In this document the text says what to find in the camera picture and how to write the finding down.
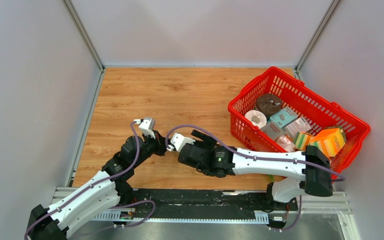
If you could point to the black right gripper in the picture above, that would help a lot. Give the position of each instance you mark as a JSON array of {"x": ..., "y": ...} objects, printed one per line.
[{"x": 209, "y": 143}]

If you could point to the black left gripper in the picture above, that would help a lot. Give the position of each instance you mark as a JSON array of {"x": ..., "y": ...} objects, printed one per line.
[{"x": 160, "y": 142}]

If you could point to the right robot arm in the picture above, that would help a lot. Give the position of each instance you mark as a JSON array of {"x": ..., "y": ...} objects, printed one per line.
[{"x": 305, "y": 172}]

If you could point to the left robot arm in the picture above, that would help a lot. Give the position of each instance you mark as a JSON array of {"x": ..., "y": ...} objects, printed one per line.
[{"x": 107, "y": 189}]

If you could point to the teal small box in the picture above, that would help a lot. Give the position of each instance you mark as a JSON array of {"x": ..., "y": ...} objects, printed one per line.
[{"x": 283, "y": 117}]

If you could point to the white tissue roll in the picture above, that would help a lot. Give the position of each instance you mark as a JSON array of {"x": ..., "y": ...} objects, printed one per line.
[{"x": 257, "y": 118}]

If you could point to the brown round chocolate cake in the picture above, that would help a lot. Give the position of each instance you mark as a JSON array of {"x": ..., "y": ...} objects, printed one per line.
[{"x": 268, "y": 104}]

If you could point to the striped colourful sponge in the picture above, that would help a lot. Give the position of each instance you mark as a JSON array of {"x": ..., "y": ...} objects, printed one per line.
[{"x": 301, "y": 140}]

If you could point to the pink transparent packet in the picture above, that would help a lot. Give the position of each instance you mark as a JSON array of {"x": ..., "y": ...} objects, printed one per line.
[{"x": 296, "y": 126}]

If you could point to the red plastic basket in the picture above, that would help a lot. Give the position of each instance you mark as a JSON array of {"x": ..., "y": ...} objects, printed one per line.
[{"x": 318, "y": 112}]

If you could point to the orange sponge pack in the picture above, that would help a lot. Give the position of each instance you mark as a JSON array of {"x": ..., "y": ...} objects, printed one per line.
[{"x": 330, "y": 141}]

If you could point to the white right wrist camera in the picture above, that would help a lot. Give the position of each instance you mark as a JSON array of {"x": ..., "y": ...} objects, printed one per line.
[{"x": 178, "y": 141}]

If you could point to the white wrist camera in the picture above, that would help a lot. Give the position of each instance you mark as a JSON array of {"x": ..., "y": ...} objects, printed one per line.
[
  {"x": 146, "y": 126},
  {"x": 178, "y": 141}
]

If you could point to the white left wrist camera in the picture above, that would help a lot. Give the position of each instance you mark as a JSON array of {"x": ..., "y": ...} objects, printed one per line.
[{"x": 146, "y": 126}]

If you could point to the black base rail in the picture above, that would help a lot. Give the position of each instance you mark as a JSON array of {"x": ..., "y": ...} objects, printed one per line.
[{"x": 202, "y": 206}]

